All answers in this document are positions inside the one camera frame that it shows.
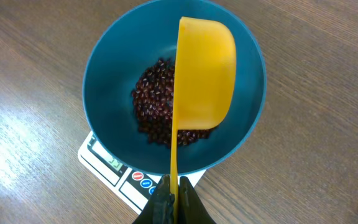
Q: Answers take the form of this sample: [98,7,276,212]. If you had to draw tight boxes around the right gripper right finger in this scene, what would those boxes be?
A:
[178,176,216,224]

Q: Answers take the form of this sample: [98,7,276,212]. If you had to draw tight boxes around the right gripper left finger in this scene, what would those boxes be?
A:
[133,175,175,224]

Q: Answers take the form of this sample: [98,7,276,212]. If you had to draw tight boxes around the yellow plastic measuring scoop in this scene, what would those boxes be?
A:
[169,16,237,224]

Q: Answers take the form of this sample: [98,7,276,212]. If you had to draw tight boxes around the white digital kitchen scale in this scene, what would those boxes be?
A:
[77,130,207,215]

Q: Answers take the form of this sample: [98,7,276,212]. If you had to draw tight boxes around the red beans in bowl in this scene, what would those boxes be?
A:
[131,57,216,147]

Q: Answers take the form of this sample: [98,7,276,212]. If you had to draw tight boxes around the teal plastic bowl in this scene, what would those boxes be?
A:
[83,0,267,175]

